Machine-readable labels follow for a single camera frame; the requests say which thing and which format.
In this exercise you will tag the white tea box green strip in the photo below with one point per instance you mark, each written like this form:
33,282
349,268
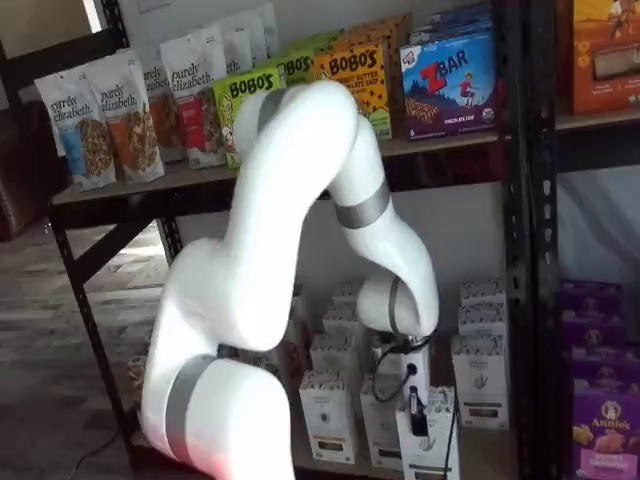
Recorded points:
435,450
480,380
482,292
482,317

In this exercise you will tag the purple Annie's box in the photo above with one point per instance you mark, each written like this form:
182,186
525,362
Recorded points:
605,440
605,370
592,310

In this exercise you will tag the blue Z Bar box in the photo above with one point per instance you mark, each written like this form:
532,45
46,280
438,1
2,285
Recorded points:
455,22
450,85

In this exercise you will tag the white tea box yellow strip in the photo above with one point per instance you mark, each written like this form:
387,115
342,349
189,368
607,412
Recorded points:
347,295
327,420
335,352
342,320

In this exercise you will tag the black metal shelf rack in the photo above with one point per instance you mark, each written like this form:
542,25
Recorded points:
537,300
465,165

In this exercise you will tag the orange Bobo's box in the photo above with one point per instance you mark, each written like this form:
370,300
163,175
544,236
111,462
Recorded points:
400,35

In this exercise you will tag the Purely Elizabeth bag blue label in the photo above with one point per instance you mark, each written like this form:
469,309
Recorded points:
75,130

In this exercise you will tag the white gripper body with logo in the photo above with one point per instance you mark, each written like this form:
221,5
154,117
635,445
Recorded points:
415,367

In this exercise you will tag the dark brown leather couch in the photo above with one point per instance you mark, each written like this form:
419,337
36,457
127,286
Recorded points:
27,170

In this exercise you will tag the Purely Elizabeth bag red label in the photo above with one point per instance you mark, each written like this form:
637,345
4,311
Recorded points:
200,110

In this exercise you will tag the small brown patterned box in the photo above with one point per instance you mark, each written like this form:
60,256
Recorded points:
135,375

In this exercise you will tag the green Bobo's apple pie box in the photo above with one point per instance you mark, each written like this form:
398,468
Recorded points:
230,110

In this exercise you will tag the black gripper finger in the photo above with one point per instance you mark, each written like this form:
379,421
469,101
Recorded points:
419,415

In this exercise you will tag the white granola bag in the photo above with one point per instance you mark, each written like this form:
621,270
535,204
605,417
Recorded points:
265,27
237,45

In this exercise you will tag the white tea box pink strip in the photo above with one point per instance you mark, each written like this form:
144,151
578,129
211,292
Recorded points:
380,430

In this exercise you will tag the orange snack box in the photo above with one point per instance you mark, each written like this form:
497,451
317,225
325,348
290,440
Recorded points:
605,55

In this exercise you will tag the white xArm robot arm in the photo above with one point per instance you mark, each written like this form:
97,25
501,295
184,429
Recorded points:
280,200

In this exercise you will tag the yellow Bobo's peanut butter box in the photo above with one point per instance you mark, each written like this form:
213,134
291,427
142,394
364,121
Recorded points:
360,75

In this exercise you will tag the Purely Elizabeth bag orange label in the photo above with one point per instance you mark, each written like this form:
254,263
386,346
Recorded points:
162,115
132,125

